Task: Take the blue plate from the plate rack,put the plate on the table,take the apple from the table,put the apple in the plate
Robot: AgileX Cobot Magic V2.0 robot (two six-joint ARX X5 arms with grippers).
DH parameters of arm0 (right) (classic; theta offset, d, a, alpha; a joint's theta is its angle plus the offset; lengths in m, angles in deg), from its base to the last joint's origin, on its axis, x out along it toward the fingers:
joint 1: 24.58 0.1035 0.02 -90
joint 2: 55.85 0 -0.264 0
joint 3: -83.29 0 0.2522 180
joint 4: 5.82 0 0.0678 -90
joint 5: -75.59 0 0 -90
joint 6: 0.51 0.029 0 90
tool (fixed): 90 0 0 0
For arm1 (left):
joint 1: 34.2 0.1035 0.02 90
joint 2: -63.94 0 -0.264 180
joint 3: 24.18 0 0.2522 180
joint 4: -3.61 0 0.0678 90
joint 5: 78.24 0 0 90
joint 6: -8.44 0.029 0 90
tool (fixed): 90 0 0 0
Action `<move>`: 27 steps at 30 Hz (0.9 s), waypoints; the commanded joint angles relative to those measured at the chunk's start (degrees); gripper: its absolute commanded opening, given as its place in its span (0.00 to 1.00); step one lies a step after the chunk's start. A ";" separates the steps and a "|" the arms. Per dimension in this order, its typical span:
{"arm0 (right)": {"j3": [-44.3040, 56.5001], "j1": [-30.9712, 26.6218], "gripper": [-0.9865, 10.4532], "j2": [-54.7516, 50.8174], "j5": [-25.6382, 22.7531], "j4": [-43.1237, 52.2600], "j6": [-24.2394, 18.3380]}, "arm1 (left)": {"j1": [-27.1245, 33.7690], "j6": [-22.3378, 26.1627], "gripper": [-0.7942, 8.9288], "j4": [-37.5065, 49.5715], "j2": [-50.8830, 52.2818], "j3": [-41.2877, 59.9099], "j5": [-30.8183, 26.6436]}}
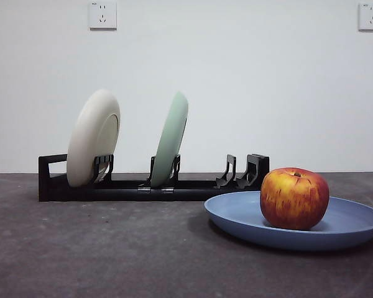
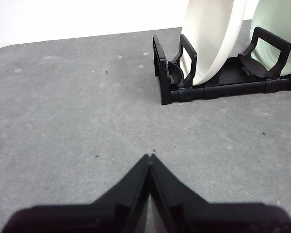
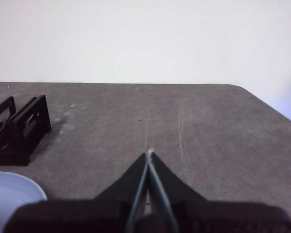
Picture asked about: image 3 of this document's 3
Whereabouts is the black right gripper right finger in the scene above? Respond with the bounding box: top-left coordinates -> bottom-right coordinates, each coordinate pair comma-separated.
148,151 -> 291,233

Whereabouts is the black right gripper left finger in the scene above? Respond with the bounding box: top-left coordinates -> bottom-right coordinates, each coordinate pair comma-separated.
3,152 -> 149,233

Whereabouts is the blue plate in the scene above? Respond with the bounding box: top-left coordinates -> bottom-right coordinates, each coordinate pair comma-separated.
0,171 -> 48,233

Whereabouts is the black plate rack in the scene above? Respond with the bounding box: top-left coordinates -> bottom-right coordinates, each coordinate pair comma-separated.
0,94 -> 52,167

